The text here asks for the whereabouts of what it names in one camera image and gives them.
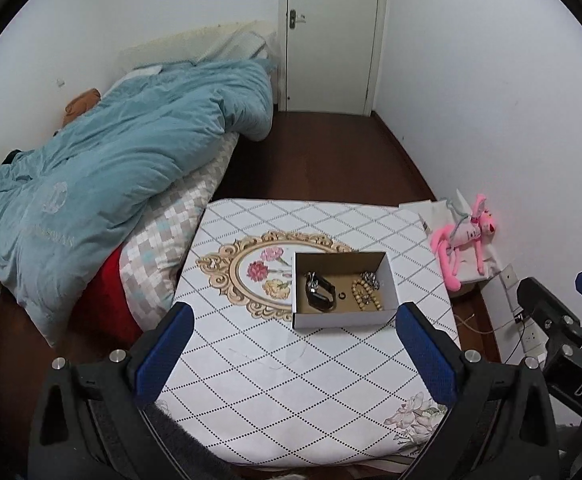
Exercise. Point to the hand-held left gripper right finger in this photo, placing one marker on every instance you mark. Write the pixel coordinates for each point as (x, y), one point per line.
(423, 355)

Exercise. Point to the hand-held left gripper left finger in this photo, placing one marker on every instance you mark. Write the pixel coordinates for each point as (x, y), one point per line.
(163, 355)

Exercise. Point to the white cardboard box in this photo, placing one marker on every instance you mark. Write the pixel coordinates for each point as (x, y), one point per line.
(351, 320)

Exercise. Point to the black smart band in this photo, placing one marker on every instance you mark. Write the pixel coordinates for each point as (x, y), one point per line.
(321, 300)

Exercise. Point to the white power strip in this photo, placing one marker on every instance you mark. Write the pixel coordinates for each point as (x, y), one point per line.
(508, 277)

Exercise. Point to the red cloth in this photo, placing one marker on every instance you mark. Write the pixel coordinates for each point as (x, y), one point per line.
(116, 300)

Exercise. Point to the pink plush toy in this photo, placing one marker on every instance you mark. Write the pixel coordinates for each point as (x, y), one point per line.
(463, 234)

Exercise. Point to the diamond patterned floral tablecloth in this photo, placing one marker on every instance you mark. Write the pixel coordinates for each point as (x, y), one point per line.
(271, 410)

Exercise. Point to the light blue quilt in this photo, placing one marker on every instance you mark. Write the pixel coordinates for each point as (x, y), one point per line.
(121, 160)

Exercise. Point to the brown plush toy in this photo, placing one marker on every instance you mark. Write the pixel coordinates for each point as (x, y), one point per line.
(83, 102)

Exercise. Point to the cream pillow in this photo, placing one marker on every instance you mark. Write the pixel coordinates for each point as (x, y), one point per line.
(181, 45)

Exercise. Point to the white door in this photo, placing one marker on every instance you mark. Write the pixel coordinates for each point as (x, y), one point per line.
(336, 35)

